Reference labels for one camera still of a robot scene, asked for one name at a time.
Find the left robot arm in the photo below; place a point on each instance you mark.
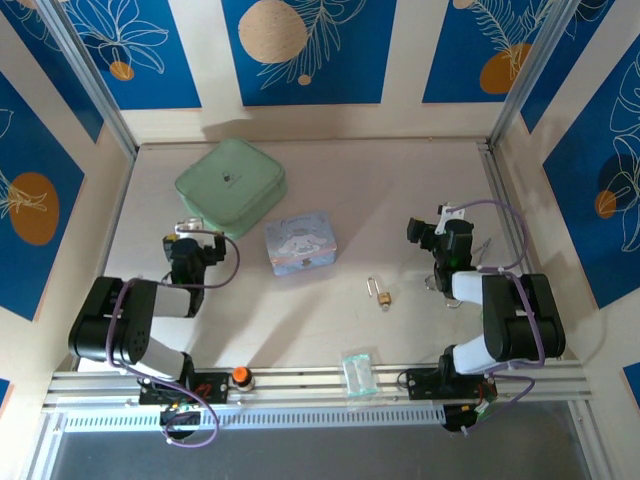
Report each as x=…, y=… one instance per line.
x=115, y=320

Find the aluminium frame post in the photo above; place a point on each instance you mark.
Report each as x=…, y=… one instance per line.
x=525, y=70
x=90, y=80

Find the mint green zipper pouch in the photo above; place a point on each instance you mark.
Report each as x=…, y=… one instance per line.
x=230, y=185

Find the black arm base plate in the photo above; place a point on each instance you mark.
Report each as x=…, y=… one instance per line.
x=425, y=385
x=210, y=392

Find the aluminium side rail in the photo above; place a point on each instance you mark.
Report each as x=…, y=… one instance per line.
x=505, y=200

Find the light blue cartoon tin box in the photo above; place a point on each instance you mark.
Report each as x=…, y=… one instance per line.
x=300, y=242

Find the brass padlock with long shackle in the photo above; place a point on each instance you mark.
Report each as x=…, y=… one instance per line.
x=384, y=299

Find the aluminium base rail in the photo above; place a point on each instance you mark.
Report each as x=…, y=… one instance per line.
x=310, y=380

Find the orange emergency stop button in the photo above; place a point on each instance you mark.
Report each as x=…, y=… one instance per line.
x=242, y=375

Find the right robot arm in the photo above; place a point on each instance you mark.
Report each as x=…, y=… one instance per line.
x=520, y=320

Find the blue floral wall panel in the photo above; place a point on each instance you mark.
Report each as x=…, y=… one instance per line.
x=460, y=60
x=55, y=75
x=575, y=75
x=150, y=85
x=580, y=200
x=325, y=75
x=30, y=250

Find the clear plastic bag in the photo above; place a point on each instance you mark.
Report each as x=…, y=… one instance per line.
x=359, y=377

